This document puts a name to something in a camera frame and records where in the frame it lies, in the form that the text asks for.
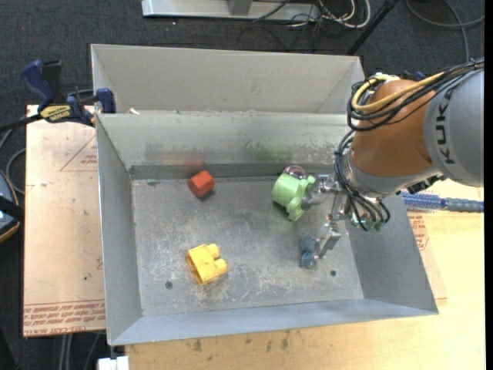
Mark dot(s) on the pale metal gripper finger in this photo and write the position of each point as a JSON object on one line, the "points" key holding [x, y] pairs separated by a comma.
{"points": [[328, 241], [316, 196]]}

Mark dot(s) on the blue-grey small toy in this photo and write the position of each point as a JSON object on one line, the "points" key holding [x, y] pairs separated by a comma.
{"points": [[307, 251]]}

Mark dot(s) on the light green toy block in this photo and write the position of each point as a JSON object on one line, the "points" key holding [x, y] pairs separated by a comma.
{"points": [[289, 195]]}

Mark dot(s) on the clear glass ball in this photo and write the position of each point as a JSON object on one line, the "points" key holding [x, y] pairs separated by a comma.
{"points": [[296, 172]]}

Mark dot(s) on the blue bristle brush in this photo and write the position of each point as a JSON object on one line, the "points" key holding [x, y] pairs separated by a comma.
{"points": [[423, 201]]}

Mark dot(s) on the grey metal bin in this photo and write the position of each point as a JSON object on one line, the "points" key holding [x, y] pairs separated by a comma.
{"points": [[239, 245]]}

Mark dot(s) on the red toy block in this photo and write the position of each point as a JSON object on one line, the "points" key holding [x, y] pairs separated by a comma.
{"points": [[201, 183]]}

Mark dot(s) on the yellow toy block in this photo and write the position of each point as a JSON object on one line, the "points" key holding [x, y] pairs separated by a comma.
{"points": [[205, 265]]}

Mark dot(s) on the brown cardboard board, red print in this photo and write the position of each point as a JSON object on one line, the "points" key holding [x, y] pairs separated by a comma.
{"points": [[61, 222]]}

